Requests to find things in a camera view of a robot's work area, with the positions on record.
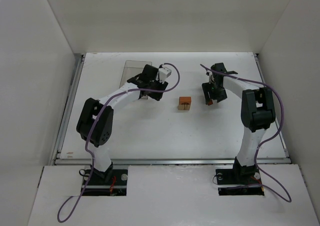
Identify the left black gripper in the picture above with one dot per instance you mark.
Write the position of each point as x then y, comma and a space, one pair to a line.
155, 88

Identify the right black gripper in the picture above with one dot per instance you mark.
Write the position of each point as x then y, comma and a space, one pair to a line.
215, 94

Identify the clear plastic box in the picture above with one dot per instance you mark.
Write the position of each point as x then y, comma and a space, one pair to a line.
131, 69

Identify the light wood block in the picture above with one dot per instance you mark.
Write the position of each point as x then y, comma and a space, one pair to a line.
187, 107
181, 107

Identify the long red-brown wood block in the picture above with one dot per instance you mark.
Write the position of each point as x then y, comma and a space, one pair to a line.
185, 100

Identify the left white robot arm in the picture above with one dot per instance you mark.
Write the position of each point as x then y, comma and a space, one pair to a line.
96, 119

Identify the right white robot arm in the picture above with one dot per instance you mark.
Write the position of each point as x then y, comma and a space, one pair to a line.
257, 113

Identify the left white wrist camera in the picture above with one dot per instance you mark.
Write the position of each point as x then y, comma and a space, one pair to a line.
163, 74

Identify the front aluminium rail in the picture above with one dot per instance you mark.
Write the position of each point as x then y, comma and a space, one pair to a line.
170, 161

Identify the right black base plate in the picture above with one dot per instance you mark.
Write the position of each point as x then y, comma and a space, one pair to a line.
232, 185

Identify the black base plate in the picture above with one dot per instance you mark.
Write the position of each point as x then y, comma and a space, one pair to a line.
232, 185
115, 185

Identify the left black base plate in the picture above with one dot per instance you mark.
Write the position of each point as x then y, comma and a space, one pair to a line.
115, 185

